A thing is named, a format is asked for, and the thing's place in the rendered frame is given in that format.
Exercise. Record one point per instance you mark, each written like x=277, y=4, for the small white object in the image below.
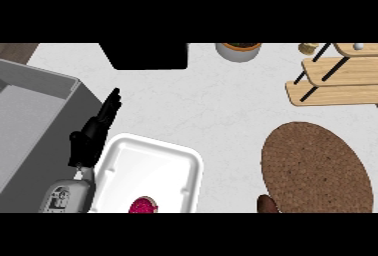
x=360, y=46

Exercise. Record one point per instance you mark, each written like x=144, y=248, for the grey sink basin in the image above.
x=35, y=133

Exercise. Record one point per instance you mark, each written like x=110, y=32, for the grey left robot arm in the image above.
x=66, y=195

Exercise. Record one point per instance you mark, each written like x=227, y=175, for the white plant pot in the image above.
x=239, y=51

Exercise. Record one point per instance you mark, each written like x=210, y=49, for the small tan object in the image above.
x=308, y=48

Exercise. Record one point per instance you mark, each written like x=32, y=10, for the white rectangular tray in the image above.
x=148, y=170

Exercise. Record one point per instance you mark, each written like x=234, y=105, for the dark brown rounded object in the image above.
x=268, y=204

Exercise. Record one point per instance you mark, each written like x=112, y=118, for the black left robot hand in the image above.
x=94, y=133

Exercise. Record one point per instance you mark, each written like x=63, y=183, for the wooden tiered shelf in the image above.
x=340, y=83

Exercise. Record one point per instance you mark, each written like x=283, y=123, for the brown oval woven placemat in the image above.
x=315, y=170

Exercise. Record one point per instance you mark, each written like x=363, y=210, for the black appliance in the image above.
x=148, y=55

